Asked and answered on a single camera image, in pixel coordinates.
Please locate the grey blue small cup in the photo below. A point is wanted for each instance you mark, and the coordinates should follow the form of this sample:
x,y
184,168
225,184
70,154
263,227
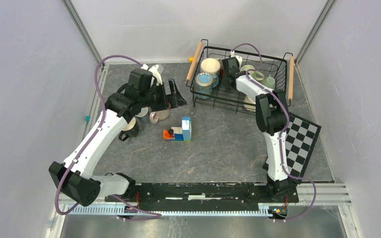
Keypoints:
x,y
143,113

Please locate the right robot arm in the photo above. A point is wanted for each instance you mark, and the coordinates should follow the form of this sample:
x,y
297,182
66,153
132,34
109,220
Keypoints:
x,y
272,119

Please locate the cream cup lower right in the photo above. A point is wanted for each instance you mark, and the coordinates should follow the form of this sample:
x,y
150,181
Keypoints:
x,y
250,103

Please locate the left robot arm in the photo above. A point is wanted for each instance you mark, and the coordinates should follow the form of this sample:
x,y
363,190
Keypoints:
x,y
74,176

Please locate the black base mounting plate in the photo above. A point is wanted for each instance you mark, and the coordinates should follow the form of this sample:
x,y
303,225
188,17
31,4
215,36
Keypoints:
x,y
205,197

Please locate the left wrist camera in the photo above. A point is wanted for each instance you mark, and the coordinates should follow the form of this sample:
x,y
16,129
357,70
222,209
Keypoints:
x,y
156,70

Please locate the checkerboard calibration board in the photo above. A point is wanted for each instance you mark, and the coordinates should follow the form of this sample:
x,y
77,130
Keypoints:
x,y
300,140

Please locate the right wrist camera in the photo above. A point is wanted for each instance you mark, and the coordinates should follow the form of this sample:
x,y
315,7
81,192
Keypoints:
x,y
238,58

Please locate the slotted cable duct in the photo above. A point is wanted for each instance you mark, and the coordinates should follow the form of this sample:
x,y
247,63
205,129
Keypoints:
x,y
121,210

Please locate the black wire dish rack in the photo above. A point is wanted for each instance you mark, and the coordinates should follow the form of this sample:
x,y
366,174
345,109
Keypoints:
x,y
227,98

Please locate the blue mug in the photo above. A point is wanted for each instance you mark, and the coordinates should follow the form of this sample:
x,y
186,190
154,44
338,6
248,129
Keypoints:
x,y
204,84

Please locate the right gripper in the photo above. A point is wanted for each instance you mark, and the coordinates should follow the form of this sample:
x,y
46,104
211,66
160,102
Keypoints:
x,y
224,83

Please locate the pink mug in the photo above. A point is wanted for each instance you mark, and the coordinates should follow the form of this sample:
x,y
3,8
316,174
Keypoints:
x,y
158,115

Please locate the green mug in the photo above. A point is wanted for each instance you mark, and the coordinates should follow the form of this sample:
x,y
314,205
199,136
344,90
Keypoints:
x,y
257,75

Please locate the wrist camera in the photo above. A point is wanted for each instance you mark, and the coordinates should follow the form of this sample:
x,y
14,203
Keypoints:
x,y
238,58
156,70

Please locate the black mug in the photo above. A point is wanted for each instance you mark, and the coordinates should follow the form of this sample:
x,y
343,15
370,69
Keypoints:
x,y
130,131

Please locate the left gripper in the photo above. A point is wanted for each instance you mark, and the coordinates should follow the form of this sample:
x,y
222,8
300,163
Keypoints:
x,y
171,101

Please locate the toy block structure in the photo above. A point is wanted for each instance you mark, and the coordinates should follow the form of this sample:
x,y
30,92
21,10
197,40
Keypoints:
x,y
183,133

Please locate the cream floral mug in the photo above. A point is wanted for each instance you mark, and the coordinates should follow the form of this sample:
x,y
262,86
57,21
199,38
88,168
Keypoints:
x,y
211,66

